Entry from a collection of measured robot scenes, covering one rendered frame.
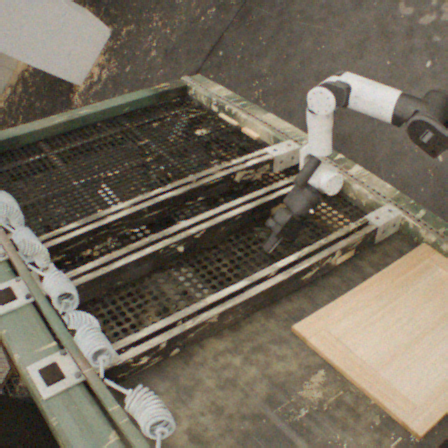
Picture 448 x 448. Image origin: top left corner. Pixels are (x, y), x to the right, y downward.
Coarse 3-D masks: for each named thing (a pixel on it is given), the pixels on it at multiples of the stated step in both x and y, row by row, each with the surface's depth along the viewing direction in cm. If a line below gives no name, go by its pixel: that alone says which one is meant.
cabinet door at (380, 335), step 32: (416, 256) 164; (384, 288) 152; (416, 288) 153; (320, 320) 141; (352, 320) 142; (384, 320) 143; (416, 320) 143; (320, 352) 133; (352, 352) 133; (384, 352) 134; (416, 352) 134; (384, 384) 125; (416, 384) 126; (416, 416) 118
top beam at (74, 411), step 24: (0, 264) 136; (24, 312) 123; (0, 336) 126; (24, 336) 118; (48, 336) 119; (24, 360) 113; (48, 408) 104; (72, 408) 104; (96, 408) 105; (72, 432) 100; (96, 432) 101
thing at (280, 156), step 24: (288, 144) 200; (216, 168) 184; (240, 168) 185; (264, 168) 193; (168, 192) 174; (192, 192) 176; (216, 192) 183; (96, 216) 160; (120, 216) 160; (144, 216) 167; (48, 240) 150; (72, 240) 152; (96, 240) 158
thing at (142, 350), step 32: (352, 224) 165; (384, 224) 168; (288, 256) 152; (320, 256) 153; (256, 288) 141; (288, 288) 149; (64, 320) 105; (96, 320) 112; (192, 320) 131; (224, 320) 137; (64, 352) 114; (96, 352) 116; (128, 352) 121; (160, 352) 126; (64, 384) 108
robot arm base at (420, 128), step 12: (408, 120) 127; (420, 120) 124; (432, 120) 123; (408, 132) 129; (420, 132) 127; (432, 132) 125; (444, 132) 123; (420, 144) 129; (432, 144) 127; (444, 144) 125; (432, 156) 130
